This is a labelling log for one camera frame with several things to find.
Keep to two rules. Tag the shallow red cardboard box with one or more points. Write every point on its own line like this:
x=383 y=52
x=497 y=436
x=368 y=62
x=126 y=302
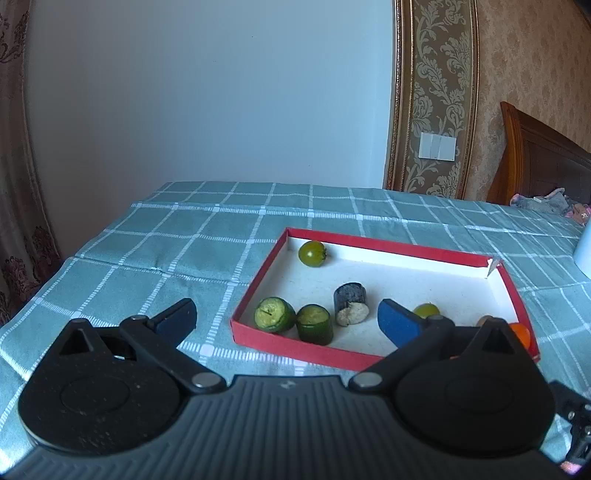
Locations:
x=415 y=277

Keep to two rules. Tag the dark sugarcane piece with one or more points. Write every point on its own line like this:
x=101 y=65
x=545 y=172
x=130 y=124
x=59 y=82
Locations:
x=351 y=304

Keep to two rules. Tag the gilded wall panel frame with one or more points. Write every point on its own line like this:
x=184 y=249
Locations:
x=434 y=69

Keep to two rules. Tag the green cucumber piece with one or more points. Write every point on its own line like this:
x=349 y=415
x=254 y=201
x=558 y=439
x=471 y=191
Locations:
x=274 y=314
x=315 y=324

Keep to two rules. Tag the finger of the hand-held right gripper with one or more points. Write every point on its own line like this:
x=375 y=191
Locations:
x=565 y=394

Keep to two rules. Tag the white wall light switch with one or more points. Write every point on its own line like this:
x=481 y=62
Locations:
x=437 y=146

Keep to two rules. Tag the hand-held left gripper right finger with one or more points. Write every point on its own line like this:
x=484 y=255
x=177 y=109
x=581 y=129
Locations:
x=397 y=323

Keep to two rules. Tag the wooden bed headboard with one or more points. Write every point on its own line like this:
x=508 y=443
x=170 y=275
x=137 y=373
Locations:
x=540 y=157

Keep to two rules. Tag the orange mandarin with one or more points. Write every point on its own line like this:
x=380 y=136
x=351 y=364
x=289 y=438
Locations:
x=521 y=333

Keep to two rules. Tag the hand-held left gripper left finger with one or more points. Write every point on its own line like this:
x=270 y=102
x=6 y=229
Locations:
x=178 y=321

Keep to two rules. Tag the green tomato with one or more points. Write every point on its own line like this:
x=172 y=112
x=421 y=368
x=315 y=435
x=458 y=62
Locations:
x=427 y=309
x=312 y=253

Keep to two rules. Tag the white electric kettle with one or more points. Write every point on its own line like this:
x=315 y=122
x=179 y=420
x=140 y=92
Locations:
x=584 y=254

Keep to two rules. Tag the crumpled clothes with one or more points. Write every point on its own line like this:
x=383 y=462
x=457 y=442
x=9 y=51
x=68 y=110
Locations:
x=549 y=203

